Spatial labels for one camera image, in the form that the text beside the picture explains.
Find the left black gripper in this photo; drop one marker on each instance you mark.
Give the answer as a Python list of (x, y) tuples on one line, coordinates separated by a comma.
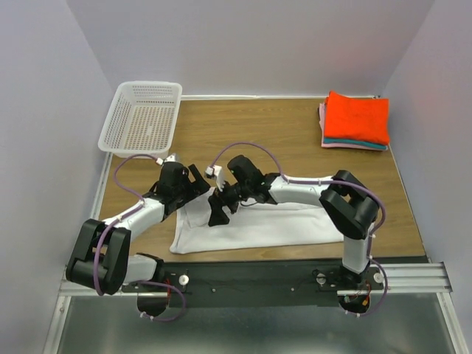
[(197, 187)]

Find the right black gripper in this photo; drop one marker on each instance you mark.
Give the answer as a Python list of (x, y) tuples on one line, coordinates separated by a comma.
[(216, 203)]

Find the white t shirt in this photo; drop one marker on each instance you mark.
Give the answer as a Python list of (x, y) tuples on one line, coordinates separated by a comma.
[(258, 226)]

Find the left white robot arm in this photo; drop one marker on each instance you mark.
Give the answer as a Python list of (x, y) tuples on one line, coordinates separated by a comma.
[(100, 257)]

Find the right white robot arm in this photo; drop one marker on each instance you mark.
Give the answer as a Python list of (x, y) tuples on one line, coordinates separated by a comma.
[(347, 202)]

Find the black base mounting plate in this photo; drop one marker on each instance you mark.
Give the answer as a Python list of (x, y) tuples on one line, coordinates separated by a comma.
[(250, 284)]

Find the white plastic laundry basket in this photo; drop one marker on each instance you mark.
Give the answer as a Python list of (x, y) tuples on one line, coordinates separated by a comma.
[(141, 119)]

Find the teal folded t shirt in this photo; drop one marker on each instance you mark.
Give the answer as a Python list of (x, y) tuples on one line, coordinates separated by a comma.
[(364, 144)]

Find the orange folded t shirt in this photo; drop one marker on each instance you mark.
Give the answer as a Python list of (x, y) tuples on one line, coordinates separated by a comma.
[(356, 118)]

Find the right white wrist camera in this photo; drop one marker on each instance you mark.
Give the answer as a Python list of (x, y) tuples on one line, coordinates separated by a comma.
[(216, 173)]

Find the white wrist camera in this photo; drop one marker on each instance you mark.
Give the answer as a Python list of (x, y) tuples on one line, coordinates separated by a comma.
[(174, 157), (216, 173)]

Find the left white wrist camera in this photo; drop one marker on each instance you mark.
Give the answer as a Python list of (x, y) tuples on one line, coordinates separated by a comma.
[(174, 157)]

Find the left aluminium side rail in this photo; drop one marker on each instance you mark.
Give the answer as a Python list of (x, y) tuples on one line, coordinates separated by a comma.
[(100, 191)]

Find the aluminium frame rail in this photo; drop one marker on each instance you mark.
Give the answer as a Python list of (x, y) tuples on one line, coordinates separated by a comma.
[(413, 278)]

